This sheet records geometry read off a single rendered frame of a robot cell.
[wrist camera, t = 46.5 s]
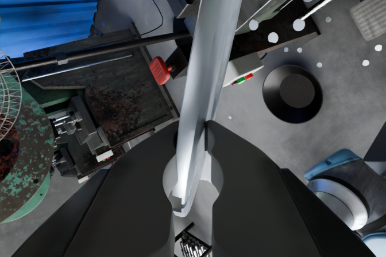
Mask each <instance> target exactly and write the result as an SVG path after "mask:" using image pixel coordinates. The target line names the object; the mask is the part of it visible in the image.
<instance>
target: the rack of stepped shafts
mask: <svg viewBox="0 0 386 257"><path fill-rule="evenodd" d="M193 226H194V223H193V222H192V223H191V224H190V225H188V226H187V227H186V228H185V229H184V230H182V231H181V233H179V234H178V235H177V236H176V237H175V242H177V241H178V240H179V239H180V238H181V241H180V246H181V248H182V253H183V256H184V257H210V255H209V253H210V252H211V251H212V245H211V246H209V245H208V244H206V243H205V242H203V241H201V240H200V239H198V238H197V237H195V236H194V235H192V234H191V233H189V232H188V231H189V230H190V229H191V228H192V227H193ZM203 246H204V247H203Z"/></svg>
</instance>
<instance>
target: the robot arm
mask: <svg viewBox="0 0 386 257"><path fill-rule="evenodd" d="M178 128H179V120H177V121H175V122H172V123H171V124H169V125H167V126H166V127H164V128H162V129H161V130H159V131H158V132H156V133H154V134H153V135H151V136H149V137H148V138H146V139H145V140H143V141H141V142H140V143H138V144H137V145H135V146H134V147H132V148H131V149H130V150H129V151H127V152H126V153H125V154H124V155H123V156H121V157H120V158H119V159H118V160H117V161H116V162H115V163H114V164H113V165H112V166H111V167H110V168H109V169H100V170H99V171H98V172H97V173H95V174H94V175H93V176H92V177H91V178H90V179H89V180H88V181H87V182H86V183H85V184H84V185H83V186H82V187H81V188H80V189H79V190H78V191H77V192H76V193H74V194H73V195H72V196H71V197H70V198H69V199H68V200H67V201H66V202H65V203H64V204H63V205H62V206H61V207H60V208H59V209H58V210H57V211H56V212H55V213H53V214H52V215H51V216H50V217H49V218H48V219H47V220H46V221H45V222H44V223H42V224H41V225H40V226H39V227H38V228H37V229H36V230H35V231H34V232H33V233H32V234H31V235H30V236H29V237H28V238H27V239H26V240H25V241H24V242H23V244H22V245H21V246H20V247H19V248H18V249H17V251H16V252H15V253H14V254H13V255H12V256H11V257H174V249H175V230H174V223H173V212H172V204H171V202H170V201H169V199H168V196H169V194H170V192H171V190H172V189H173V187H174V186H175V185H176V184H177V182H178V173H177V157H176V141H177V133H178ZM204 150H205V151H207V152H208V153H209V155H210V156H211V183H212V184H213V185H214V186H215V188H216V190H217V191H218V193H219V196H218V198H217V199H216V200H215V202H214V203H213V210H212V233H211V244H212V257H386V171H385V172H384V173H382V174H381V176H379V175H378V174H377V173H376V172H375V171H374V170H373V169H372V168H371V167H369V166H368V165H367V164H366V163H365V162H364V161H363V159H362V158H361V157H358V156H357V155H356V154H354V153H353V152H352V151H351V150H349V149H341V150H338V151H336V152H335V153H333V154H332V155H330V156H328V157H327V158H325V159H324V160H322V161H320V162H319V163H318V164H316V165H315V166H313V167H312V168H311V169H309V170H308V171H306V172H305V173H304V177H305V178H306V181H307V182H309V183H308V184H307V185H305V184H304V183H303V182H302V181H301V180H300V179H298V178H297V176H296V175H294V174H293V172H291V171H290V170H289V168H280V167H279V166H278V165H277V164H276V163H275V162H274V161H273V160H272V159H271V158H269V157H268V156H267V155H266V154H265V153H264V152H263V151H262V150H260V149H259V148H258V147H256V146H255V145H253V144H252V143H250V142H248V141H247V140H245V139H243V138H242V137H240V136H239V135H237V134H235V133H234V132H232V131H230V130H229V129H227V128H225V127H224V126H222V125H221V124H219V123H217V122H216V121H214V120H208V121H205V122H204ZM352 230H356V231H357V232H358V233H359V234H360V235H361V236H362V239H360V238H359V237H358V236H357V235H356V234H355V233H354V232H353V231H352Z"/></svg>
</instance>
